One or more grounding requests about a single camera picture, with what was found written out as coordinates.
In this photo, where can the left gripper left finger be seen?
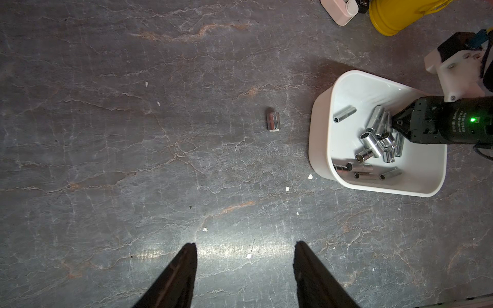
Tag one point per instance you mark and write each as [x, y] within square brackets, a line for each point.
[175, 285]

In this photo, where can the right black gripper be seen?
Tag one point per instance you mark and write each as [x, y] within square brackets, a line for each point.
[431, 121]

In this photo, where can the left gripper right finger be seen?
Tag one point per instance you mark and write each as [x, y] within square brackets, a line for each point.
[316, 287]

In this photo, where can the white plastic storage box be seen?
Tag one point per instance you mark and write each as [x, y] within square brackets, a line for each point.
[331, 144]

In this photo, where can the short chrome socket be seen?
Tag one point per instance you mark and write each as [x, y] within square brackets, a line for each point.
[273, 120]

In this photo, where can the long chrome socket in box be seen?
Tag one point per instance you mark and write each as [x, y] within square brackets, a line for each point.
[344, 114]

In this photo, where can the yellow pen holder cup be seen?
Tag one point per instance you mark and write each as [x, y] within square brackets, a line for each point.
[389, 17]

